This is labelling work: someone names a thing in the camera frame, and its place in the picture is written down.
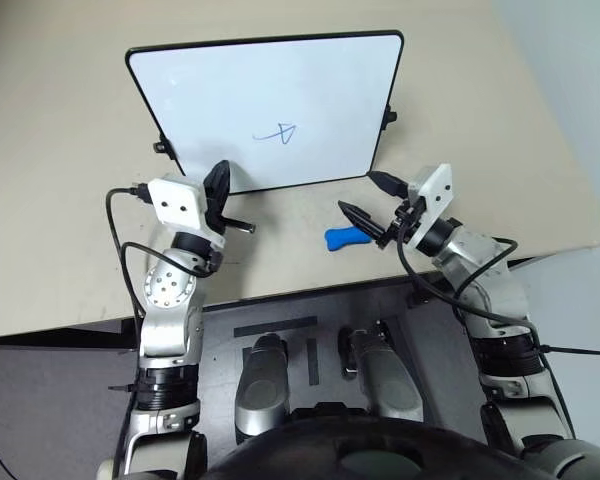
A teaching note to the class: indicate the silver robot foot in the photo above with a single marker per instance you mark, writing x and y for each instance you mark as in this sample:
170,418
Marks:
385,375
262,385

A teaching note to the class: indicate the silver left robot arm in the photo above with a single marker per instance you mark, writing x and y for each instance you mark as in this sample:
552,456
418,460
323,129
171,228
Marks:
167,310

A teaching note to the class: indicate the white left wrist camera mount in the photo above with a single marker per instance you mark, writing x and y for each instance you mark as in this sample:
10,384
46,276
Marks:
176,202

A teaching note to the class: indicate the silver left robot foot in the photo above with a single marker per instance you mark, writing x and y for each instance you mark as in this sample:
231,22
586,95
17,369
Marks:
262,385

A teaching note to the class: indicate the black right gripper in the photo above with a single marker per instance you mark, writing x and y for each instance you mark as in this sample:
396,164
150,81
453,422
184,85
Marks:
402,217

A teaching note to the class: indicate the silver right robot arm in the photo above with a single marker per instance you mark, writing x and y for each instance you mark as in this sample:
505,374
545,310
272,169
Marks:
490,280

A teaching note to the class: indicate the short black tape strip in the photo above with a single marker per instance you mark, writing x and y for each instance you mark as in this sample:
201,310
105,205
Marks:
313,361

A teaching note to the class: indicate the white board with black frame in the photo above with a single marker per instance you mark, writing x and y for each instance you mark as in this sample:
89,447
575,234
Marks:
280,85

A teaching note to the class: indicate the long black tape strip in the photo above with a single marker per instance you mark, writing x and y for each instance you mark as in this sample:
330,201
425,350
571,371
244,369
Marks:
275,327

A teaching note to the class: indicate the black whiteboard stand knob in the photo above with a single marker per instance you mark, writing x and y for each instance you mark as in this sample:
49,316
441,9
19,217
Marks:
161,146
390,116

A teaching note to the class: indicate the dark rounded robot torso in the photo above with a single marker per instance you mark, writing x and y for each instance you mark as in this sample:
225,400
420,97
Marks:
340,455

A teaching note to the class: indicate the silver right robot foot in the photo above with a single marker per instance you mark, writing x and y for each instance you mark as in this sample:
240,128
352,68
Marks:
385,375

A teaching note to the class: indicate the blue whiteboard eraser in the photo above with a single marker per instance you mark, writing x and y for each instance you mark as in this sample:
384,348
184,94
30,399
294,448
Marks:
341,239

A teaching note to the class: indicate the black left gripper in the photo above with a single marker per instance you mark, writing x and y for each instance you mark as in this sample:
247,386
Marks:
217,215

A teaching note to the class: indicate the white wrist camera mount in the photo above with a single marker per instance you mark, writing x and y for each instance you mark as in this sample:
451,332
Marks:
432,197
176,202

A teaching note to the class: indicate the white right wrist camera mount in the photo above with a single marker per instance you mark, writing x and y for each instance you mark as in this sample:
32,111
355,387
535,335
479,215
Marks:
432,197

